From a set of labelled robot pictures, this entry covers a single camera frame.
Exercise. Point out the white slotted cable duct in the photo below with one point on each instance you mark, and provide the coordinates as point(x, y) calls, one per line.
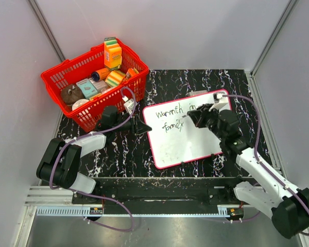
point(92, 211)

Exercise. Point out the orange cylindrical can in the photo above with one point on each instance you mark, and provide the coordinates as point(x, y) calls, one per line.
point(100, 74)

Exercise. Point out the white eraser block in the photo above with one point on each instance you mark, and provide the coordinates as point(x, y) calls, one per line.
point(194, 93)

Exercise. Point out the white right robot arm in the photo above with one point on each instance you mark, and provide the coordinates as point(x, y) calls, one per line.
point(280, 200)

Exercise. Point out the teal small box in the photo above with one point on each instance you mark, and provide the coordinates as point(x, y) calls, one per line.
point(87, 88)

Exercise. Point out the yellow green sponge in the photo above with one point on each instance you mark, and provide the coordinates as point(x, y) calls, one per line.
point(115, 78)

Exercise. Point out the white round lid container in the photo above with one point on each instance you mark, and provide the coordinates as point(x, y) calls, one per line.
point(79, 103)

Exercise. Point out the brown round bread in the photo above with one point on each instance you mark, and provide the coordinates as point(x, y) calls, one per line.
point(71, 93)

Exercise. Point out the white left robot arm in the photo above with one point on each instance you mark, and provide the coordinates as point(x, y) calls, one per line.
point(61, 160)

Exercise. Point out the orange snack packet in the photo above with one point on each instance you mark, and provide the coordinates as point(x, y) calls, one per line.
point(131, 72)

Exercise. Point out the orange sponge pack upright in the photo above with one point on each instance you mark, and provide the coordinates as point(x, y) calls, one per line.
point(113, 53)

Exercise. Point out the red plastic shopping basket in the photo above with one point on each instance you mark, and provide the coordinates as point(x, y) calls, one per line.
point(81, 67)

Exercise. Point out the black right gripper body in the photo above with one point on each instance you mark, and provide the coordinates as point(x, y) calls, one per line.
point(222, 134)

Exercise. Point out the pink framed whiteboard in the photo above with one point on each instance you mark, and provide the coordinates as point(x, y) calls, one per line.
point(175, 140)

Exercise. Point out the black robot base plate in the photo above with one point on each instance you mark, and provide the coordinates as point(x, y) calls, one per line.
point(176, 195)

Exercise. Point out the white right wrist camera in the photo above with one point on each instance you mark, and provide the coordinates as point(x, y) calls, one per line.
point(220, 100)

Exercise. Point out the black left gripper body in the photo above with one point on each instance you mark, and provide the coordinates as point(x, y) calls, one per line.
point(125, 127)

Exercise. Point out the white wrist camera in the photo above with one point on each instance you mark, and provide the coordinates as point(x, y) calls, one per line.
point(220, 100)
point(129, 105)

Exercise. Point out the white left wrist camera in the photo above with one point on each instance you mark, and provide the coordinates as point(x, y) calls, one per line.
point(129, 105)

